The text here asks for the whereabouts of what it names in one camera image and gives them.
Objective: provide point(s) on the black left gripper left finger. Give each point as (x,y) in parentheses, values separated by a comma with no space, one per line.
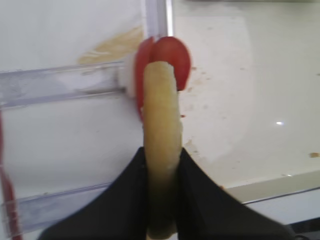
(119,213)

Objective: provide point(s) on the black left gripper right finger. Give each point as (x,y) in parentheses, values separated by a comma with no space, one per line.
(204,211)

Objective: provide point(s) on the bun slice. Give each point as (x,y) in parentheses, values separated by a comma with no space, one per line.
(162,141)

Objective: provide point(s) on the front red tomato slice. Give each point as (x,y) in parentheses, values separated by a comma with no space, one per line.
(141,60)

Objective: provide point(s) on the red tomato slice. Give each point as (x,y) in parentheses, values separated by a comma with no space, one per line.
(141,60)
(173,51)

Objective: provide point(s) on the rear red tomato slice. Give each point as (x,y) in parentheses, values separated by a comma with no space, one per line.
(173,51)

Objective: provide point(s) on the lower left clear holder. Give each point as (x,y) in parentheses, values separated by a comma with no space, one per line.
(28,214)

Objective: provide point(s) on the clear holder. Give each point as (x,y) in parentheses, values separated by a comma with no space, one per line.
(28,87)
(28,214)

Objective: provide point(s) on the left red strip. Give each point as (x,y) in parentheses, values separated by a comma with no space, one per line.
(8,195)

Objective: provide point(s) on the white rectangular metal tray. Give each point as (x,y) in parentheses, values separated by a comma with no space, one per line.
(251,109)

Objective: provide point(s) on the upper left clear holder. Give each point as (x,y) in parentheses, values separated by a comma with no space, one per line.
(28,87)

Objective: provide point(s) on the left long clear rail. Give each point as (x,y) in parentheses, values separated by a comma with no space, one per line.
(157,18)

